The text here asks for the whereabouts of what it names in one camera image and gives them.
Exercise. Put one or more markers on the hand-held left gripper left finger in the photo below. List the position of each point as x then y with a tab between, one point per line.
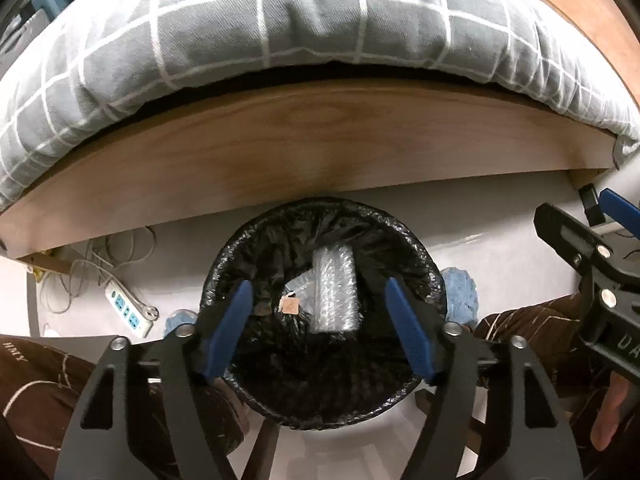
230	330

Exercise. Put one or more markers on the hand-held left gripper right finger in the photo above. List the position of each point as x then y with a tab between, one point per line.
405	330

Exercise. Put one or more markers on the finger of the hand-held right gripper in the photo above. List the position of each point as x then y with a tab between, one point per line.
620	212
565	232

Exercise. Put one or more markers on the trash bin with black bag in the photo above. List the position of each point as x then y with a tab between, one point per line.
280	370

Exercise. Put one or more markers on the clear bubble wrap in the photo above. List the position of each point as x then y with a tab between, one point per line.
335	290

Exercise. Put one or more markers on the person's right hand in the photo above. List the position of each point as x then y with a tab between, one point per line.
607	410

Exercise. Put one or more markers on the person's right leg brown pants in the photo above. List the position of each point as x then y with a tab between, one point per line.
550	330

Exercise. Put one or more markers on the person's leg brown pants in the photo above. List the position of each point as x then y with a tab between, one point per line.
45	400
550	330

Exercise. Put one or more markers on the small clear packet brown tag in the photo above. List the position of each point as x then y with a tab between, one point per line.
295	300

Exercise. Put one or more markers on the white power strip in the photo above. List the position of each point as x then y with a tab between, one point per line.
127	312

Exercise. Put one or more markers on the person's left leg brown pants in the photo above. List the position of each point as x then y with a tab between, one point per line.
45	400

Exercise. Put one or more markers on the wooden bed frame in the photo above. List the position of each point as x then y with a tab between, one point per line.
280	145

